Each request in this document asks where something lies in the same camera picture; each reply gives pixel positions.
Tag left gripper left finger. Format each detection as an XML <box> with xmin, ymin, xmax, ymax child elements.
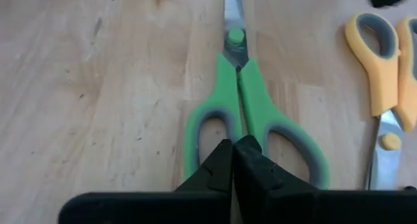
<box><xmin>175</xmin><ymin>139</ymin><xmax>233</xmax><ymax>194</ymax></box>

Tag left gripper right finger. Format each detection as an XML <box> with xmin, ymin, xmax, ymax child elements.
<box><xmin>233</xmin><ymin>135</ymin><xmax>319</xmax><ymax>194</ymax></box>

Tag green handled scissors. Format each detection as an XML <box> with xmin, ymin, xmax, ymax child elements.
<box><xmin>182</xmin><ymin>0</ymin><xmax>330</xmax><ymax>189</ymax></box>

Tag yellow handled scissors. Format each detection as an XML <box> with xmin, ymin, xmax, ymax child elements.
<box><xmin>344</xmin><ymin>11</ymin><xmax>417</xmax><ymax>191</ymax></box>

